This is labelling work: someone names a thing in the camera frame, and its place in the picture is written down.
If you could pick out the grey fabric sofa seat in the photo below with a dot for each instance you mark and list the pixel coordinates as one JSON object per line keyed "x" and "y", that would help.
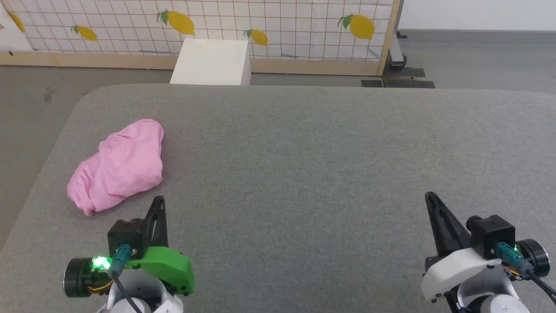
{"x": 304, "y": 174}

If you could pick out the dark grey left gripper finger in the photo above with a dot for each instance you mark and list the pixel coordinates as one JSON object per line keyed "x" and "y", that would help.
{"x": 164, "y": 226}

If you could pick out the pink cloth garment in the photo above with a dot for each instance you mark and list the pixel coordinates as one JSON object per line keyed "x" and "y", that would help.
{"x": 121, "y": 165}

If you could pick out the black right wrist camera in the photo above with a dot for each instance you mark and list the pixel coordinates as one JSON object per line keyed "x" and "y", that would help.
{"x": 493, "y": 232}

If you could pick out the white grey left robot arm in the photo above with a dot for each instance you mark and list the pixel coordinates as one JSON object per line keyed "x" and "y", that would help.
{"x": 78, "y": 278}

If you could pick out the dark floor mat under foot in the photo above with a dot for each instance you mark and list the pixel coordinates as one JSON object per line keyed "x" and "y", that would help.
{"x": 406, "y": 72}

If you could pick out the long black floor mat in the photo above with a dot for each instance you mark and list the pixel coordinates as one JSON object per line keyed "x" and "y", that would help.
{"x": 410, "y": 83}

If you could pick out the small black floor mat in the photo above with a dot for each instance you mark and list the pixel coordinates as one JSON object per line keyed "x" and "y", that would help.
{"x": 372, "y": 83}

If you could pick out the partition foot with caster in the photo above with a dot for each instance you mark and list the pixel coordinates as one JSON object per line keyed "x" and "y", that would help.
{"x": 396, "y": 54}

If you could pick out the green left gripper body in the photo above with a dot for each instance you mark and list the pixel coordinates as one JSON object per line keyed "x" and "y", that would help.
{"x": 169, "y": 263}

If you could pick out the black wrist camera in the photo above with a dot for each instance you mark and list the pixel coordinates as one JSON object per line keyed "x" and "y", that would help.
{"x": 493, "y": 232}
{"x": 128, "y": 234}

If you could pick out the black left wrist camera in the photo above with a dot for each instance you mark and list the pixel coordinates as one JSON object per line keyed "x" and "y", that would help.
{"x": 128, "y": 234}

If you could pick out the white panel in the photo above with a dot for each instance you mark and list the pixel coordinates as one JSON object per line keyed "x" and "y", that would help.
{"x": 13, "y": 34}

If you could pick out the lemon print partition screen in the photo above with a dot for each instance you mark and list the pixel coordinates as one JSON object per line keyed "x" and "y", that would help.
{"x": 282, "y": 26}

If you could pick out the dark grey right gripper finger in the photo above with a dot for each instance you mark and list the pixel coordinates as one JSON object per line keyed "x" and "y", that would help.
{"x": 451, "y": 239}

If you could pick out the white rectangular box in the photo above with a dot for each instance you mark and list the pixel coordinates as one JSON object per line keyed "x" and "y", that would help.
{"x": 213, "y": 61}

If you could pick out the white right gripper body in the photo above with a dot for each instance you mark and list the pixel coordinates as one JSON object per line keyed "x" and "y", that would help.
{"x": 456, "y": 267}

